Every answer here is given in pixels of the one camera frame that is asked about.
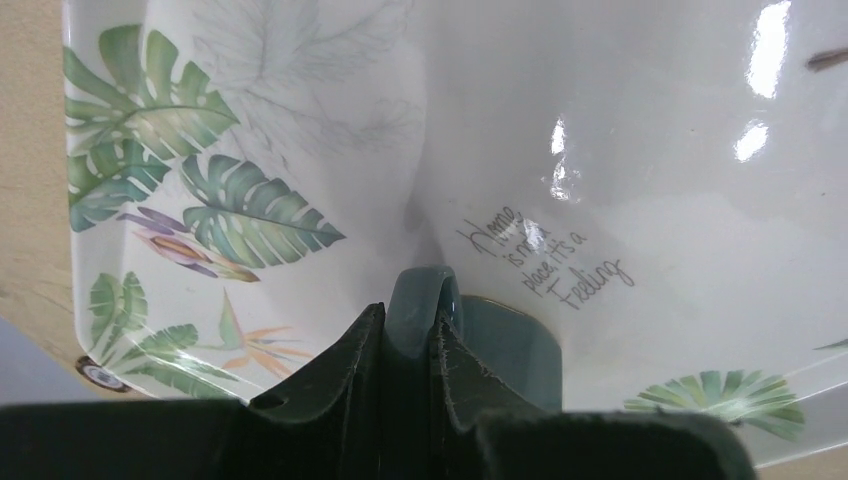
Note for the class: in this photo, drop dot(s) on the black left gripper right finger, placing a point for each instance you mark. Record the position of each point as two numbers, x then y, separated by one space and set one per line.
482 429

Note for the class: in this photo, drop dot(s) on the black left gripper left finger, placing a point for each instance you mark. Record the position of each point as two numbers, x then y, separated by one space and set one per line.
320 423

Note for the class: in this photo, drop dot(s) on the dark teal mug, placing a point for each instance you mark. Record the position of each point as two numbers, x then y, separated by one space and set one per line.
516 347

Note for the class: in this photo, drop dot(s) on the white leaf-print tray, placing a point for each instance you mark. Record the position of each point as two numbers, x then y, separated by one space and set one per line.
662 184

